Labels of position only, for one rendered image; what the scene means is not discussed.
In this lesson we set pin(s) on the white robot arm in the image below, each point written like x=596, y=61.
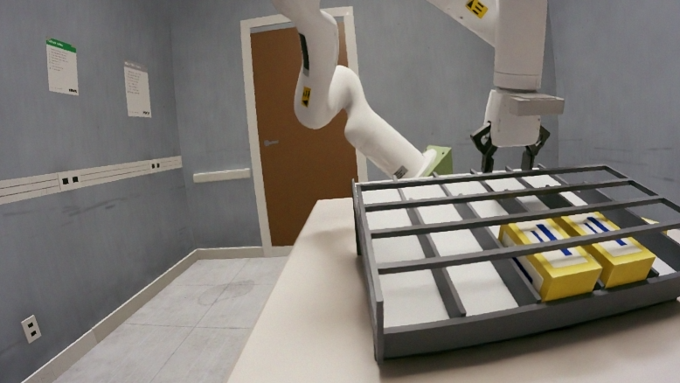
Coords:
x=517, y=27

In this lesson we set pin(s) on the dark grey front bar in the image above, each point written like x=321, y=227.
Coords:
x=496, y=325

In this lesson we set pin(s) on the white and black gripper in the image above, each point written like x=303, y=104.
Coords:
x=508, y=130

